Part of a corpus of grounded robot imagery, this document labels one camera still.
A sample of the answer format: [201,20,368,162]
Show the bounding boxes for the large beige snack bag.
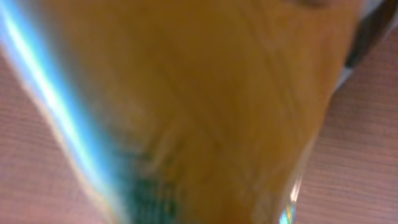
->
[0,0,398,224]

